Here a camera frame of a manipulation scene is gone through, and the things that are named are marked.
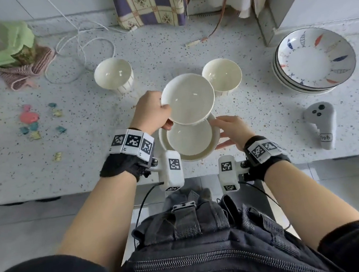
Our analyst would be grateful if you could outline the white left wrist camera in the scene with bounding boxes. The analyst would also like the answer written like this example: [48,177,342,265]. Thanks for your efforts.
[151,149,186,194]

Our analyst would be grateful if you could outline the black right wrist strap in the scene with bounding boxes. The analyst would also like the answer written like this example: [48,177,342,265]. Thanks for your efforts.
[240,132,293,184]

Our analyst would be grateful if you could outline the person's left hand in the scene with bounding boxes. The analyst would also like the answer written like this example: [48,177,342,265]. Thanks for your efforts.
[126,88,175,138]

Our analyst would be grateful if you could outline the white shallow bowl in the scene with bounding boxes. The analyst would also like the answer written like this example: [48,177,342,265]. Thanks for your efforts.
[157,112,224,166]
[158,70,219,129]

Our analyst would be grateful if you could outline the person's left forearm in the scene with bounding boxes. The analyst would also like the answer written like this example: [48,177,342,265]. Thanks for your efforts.
[46,165,150,272]

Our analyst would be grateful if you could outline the pink plastic clip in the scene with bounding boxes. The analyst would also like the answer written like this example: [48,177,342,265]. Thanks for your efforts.
[19,103,41,126]

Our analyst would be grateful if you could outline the wrist marker band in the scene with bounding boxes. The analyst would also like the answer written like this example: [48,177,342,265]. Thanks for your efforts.
[106,125,158,167]
[246,137,288,166]

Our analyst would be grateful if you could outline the white cable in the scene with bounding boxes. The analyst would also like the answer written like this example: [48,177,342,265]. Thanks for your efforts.
[36,0,144,87]

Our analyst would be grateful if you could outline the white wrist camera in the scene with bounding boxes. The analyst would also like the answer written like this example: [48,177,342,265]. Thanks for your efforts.
[217,153,249,193]
[151,149,186,194]

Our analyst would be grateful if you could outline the light green cloth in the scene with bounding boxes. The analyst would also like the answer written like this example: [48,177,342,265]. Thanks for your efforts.
[0,17,39,69]

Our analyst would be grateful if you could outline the checkered yellow purple cloth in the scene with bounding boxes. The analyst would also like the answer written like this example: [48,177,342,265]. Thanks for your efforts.
[112,0,201,34]

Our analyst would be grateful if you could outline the black chest bag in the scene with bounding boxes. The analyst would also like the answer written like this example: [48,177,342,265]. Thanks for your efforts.
[96,173,348,272]

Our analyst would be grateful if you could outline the left wrist marker band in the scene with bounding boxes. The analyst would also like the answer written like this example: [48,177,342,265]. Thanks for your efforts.
[106,125,158,167]

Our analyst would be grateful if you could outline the white handheld controller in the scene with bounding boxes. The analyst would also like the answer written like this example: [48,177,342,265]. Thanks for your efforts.
[302,101,341,153]

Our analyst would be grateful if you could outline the black wrist strap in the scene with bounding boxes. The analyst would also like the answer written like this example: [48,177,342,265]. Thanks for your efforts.
[98,148,159,186]
[240,132,293,184]

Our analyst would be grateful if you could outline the white ribbed cup bowl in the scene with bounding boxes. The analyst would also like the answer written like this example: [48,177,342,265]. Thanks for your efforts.
[200,56,245,99]
[92,55,136,97]

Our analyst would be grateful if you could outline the fish pattern plate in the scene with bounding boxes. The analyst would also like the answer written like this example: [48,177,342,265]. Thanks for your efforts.
[274,23,359,95]
[271,56,337,100]
[271,43,339,98]

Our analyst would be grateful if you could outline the scattered small binder clips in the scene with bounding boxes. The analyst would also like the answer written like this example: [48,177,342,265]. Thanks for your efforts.
[17,101,71,166]

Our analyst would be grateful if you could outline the black left wrist strap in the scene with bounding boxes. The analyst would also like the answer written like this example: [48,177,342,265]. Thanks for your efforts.
[98,148,159,186]

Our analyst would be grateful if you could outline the person's right forearm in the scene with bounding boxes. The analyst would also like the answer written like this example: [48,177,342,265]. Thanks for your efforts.
[262,151,359,256]

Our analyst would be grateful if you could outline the pink knitted cloth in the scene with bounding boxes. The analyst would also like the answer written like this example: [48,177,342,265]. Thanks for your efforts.
[0,45,60,94]

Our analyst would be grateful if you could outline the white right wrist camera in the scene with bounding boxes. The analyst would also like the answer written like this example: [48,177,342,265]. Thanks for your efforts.
[217,153,249,193]

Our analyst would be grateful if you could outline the right wrist marker band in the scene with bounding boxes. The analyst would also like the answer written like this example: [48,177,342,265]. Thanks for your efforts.
[246,137,288,166]

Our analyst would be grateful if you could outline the orange cable with plug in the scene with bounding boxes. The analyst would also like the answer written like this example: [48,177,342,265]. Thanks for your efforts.
[180,0,244,48]

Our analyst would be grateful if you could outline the black camera cable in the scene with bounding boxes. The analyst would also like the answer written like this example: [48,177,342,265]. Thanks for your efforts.
[238,175,292,235]
[126,181,172,245]

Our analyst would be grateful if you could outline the person's right hand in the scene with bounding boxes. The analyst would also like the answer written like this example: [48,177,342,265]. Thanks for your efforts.
[208,112,259,154]

